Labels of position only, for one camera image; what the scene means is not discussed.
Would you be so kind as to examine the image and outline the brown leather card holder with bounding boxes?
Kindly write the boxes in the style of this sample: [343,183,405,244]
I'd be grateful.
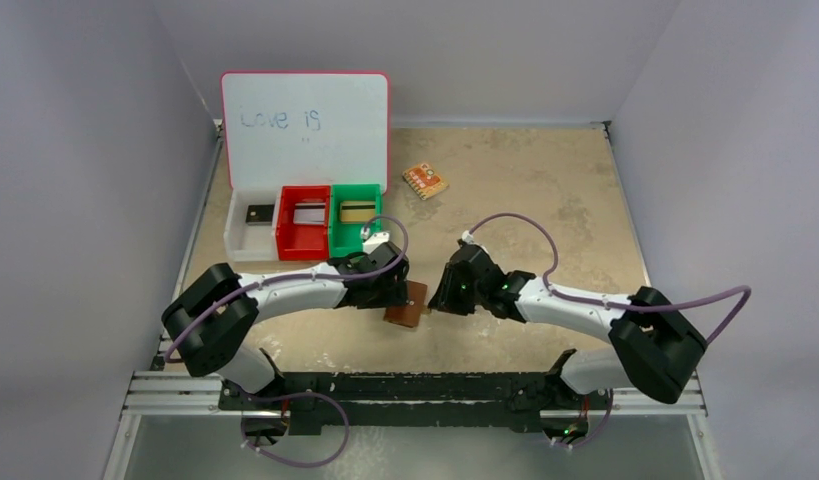
[383,281,428,329]

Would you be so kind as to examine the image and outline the gold card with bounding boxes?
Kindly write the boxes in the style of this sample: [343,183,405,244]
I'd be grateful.
[338,200,377,224]

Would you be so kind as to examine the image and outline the silver card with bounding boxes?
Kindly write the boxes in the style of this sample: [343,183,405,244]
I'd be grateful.
[292,201,328,225]

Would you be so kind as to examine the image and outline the black card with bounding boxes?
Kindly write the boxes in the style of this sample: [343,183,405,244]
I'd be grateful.
[245,204,275,226]

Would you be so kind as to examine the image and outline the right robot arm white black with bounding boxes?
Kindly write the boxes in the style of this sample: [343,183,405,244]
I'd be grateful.
[428,243,708,404]

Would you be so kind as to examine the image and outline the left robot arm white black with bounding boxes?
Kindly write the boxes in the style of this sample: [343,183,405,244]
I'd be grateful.
[161,242,409,396]

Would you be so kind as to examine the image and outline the green plastic bin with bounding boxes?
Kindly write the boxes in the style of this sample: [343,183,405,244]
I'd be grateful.
[328,184,382,257]

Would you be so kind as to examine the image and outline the red plastic bin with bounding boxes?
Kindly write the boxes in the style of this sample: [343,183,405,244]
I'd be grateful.
[275,185,331,261]

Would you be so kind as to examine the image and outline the orange spiral notebook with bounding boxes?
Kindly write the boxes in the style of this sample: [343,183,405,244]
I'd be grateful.
[402,162,449,200]

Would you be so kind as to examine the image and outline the white plastic bin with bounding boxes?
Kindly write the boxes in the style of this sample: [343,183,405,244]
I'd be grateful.
[223,189,280,262]

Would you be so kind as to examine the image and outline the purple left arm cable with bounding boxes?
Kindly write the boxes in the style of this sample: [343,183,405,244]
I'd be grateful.
[163,215,410,364]

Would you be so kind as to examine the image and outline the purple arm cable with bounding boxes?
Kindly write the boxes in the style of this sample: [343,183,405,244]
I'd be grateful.
[463,212,753,347]
[163,215,410,364]

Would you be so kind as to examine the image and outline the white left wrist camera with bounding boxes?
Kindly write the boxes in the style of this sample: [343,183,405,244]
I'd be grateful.
[360,227,390,254]

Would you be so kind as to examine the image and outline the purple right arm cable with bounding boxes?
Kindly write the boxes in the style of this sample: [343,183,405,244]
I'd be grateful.
[463,212,753,347]

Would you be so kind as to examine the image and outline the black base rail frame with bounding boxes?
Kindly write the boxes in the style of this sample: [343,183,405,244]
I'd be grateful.
[120,351,708,439]

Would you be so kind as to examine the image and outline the white board pink frame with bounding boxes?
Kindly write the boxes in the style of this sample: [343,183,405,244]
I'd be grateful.
[220,71,391,192]

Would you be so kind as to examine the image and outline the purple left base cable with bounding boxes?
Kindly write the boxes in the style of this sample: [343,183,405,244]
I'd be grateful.
[239,390,351,470]

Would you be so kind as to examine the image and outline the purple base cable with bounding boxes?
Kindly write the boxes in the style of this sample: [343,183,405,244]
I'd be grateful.
[549,389,614,452]
[239,390,351,470]

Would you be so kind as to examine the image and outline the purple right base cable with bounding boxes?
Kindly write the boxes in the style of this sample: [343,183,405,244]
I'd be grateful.
[549,389,614,452]

